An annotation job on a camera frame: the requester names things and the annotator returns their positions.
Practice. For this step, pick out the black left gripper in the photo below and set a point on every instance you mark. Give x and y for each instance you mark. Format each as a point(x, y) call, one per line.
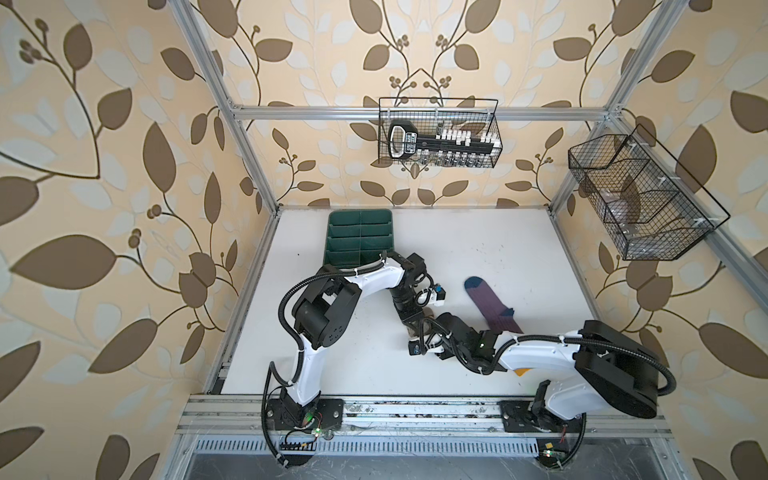
point(408, 316)

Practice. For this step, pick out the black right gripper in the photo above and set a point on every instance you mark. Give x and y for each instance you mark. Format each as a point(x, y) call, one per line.
point(443, 354)

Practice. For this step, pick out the purple sock orange cuff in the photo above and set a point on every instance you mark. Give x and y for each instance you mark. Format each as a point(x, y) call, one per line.
point(498, 316)

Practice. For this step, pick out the green divided organizer tray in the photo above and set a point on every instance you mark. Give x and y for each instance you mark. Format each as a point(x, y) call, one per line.
point(358, 237)

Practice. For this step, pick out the brown argyle sock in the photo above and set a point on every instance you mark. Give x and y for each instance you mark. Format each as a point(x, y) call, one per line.
point(418, 323)

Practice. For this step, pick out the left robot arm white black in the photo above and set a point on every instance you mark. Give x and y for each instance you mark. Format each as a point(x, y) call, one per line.
point(316, 312)

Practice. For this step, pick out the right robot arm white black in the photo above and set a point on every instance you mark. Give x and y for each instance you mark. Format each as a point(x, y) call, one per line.
point(596, 368)

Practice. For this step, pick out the black tool set in basket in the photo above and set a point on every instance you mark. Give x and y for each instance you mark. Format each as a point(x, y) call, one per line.
point(404, 141)

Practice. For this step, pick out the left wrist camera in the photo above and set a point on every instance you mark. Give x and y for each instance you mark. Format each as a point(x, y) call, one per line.
point(437, 294)

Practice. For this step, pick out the black wire basket back wall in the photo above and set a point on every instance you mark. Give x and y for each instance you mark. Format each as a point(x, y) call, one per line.
point(471, 113)

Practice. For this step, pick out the black wire basket wall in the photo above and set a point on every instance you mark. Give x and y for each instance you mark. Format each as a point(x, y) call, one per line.
point(652, 206)
point(471, 113)

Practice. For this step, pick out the black wire basket right wall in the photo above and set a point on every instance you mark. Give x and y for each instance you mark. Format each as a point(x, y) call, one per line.
point(652, 206)

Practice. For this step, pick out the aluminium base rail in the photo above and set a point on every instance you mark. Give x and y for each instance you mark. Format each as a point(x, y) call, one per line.
point(445, 427)

